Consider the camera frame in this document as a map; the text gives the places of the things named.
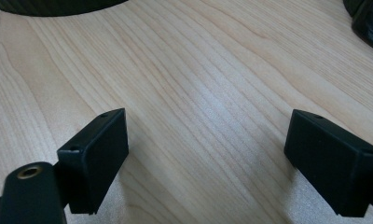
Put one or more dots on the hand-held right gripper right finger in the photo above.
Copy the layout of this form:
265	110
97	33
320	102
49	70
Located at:
330	161

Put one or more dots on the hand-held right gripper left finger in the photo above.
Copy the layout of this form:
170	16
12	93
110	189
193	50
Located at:
93	161

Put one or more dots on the dark green ribbed bin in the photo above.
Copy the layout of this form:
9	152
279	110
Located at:
51	6

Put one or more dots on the black round lid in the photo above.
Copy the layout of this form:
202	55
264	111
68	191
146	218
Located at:
371	21

